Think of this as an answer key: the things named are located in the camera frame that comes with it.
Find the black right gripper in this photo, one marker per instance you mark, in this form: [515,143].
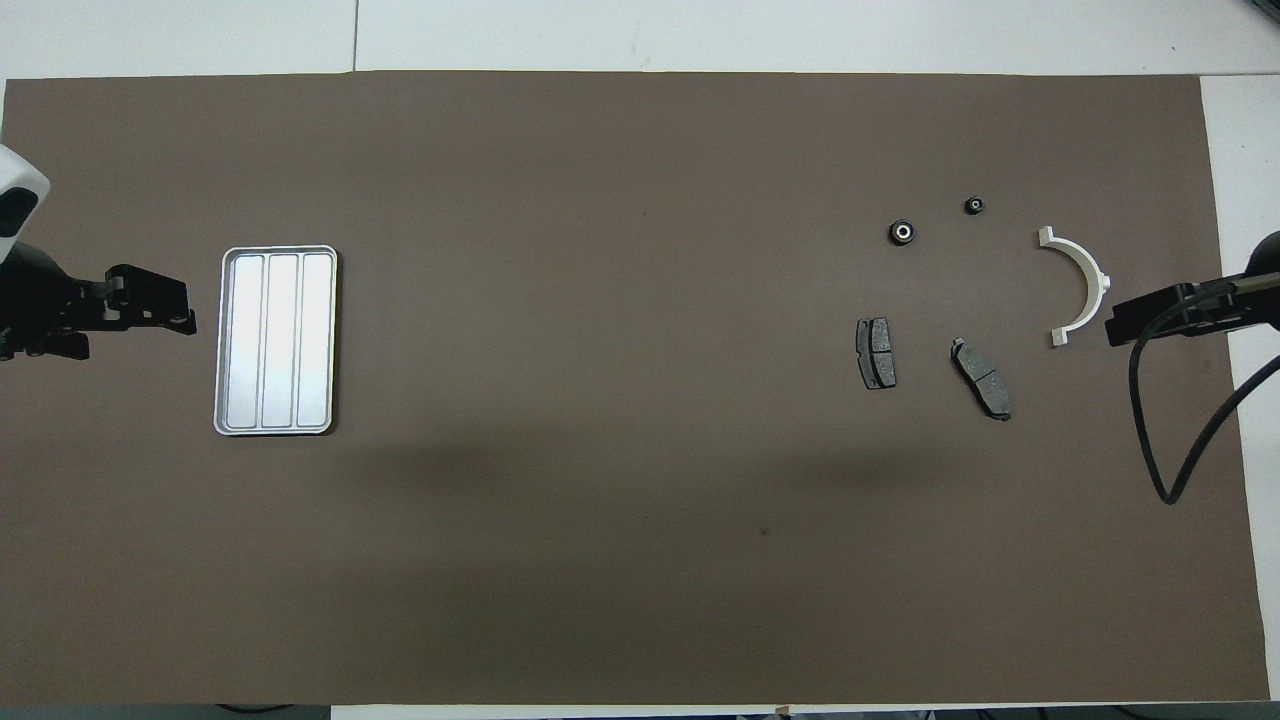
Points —
[1240,305]

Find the silver metal tray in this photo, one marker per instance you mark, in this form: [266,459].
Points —
[275,340]

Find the white semicircular bracket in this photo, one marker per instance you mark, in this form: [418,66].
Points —
[1082,262]

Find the long grey brake pad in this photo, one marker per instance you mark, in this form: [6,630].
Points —
[982,380]

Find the large black bearing gear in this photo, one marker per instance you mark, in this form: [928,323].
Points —
[903,232]

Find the brown table mat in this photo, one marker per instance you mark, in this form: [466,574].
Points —
[640,300]

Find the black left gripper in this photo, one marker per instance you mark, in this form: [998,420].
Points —
[35,305]

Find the short grey brake pad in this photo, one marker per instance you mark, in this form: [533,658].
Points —
[877,355]

